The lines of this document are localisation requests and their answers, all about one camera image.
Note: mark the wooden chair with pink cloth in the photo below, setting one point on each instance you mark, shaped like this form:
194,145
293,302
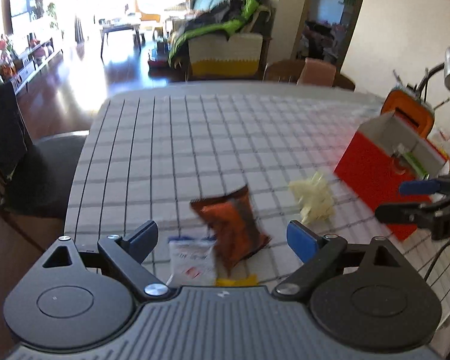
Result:
310,72

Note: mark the pale clear snack bag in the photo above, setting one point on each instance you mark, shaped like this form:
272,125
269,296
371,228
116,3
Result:
314,198

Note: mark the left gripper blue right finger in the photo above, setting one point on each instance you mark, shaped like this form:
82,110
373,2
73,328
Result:
302,241

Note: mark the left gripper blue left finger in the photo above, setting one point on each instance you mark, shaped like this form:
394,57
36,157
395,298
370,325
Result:
142,241

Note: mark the dark wooden chair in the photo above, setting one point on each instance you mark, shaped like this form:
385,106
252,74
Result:
37,176

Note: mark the green black jacket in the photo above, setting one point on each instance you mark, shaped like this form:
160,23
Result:
227,18

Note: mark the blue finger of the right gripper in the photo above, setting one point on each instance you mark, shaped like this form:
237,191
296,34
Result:
399,213
419,187

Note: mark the checkered white tablecloth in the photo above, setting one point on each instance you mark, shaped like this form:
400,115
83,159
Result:
148,155

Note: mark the armchair with white cover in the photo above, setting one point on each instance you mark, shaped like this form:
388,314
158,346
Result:
215,56

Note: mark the red brown chip bag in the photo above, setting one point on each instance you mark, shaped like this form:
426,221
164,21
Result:
232,220

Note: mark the yellow black snack bag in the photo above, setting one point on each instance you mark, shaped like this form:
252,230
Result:
229,282

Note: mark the red white cardboard box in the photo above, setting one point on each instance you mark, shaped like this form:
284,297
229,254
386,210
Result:
373,167

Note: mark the green white snack packet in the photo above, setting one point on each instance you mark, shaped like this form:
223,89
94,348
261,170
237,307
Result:
407,159

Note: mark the tv console cabinet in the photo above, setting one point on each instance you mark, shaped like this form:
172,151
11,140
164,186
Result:
32,61

